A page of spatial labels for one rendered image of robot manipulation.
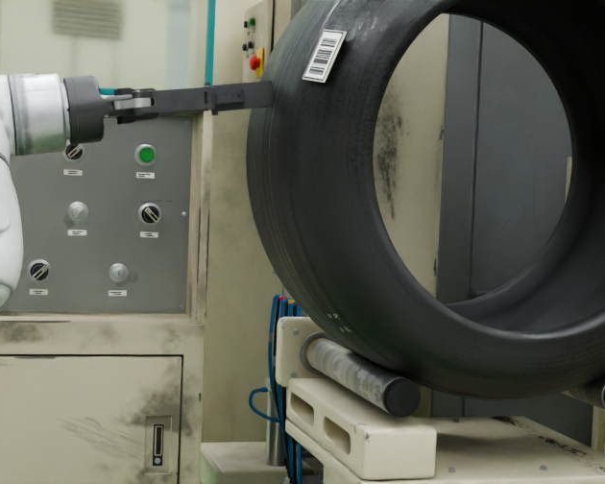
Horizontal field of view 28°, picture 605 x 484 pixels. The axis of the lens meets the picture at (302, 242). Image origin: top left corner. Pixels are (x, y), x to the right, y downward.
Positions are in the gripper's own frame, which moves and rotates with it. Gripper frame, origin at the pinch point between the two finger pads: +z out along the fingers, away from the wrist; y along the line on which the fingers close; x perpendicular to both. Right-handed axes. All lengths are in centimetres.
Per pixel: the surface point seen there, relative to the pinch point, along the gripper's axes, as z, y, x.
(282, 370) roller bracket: 7.5, 25.3, 37.7
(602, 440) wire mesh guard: 58, 29, 56
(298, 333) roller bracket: 10.1, 24.8, 32.7
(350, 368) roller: 11.5, 5.2, 34.6
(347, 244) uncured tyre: 7.5, -11.7, 17.4
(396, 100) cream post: 28.7, 27.9, 1.4
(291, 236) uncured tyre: 2.8, -5.7, 16.4
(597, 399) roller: 39, -7, 40
